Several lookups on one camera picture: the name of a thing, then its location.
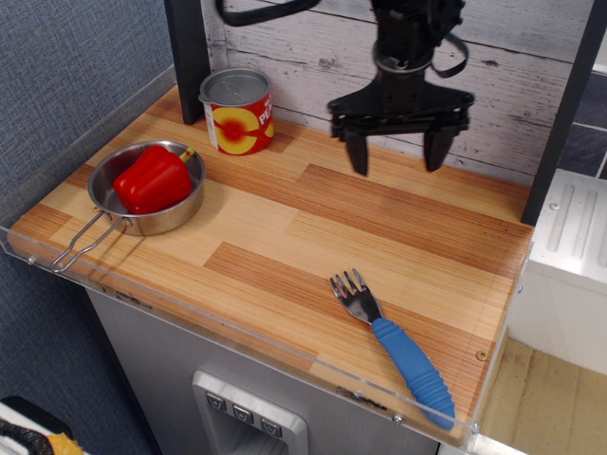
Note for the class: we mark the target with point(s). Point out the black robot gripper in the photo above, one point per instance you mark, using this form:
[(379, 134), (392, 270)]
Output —
[(399, 100)]

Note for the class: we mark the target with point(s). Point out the blue handled metal fork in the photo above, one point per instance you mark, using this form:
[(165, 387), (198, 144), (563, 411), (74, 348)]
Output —
[(423, 380)]

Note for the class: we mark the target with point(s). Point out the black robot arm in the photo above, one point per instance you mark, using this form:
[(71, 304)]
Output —
[(412, 27)]

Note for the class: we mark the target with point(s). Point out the grey cabinet with dispenser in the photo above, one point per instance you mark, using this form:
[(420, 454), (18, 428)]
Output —
[(160, 359)]

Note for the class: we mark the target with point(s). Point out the red yellow tin can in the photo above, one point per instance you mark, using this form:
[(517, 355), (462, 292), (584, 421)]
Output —
[(238, 110)]

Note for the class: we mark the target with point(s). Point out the white appliance at right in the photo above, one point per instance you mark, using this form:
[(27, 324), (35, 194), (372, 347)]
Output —
[(559, 307)]

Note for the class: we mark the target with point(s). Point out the red bell pepper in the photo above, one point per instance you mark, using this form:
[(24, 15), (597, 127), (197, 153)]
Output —
[(159, 179)]

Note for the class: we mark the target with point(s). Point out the small steel pan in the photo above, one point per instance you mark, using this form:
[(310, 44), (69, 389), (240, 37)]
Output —
[(112, 215)]

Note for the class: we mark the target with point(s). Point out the dark right frame post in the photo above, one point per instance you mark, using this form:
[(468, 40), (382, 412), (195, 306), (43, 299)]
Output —
[(582, 67)]

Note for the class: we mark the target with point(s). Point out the dark frame post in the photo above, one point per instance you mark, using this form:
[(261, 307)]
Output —
[(190, 53), (582, 67)]

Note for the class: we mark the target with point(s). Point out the dark left frame post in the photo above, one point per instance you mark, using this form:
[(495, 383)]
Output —
[(190, 53)]

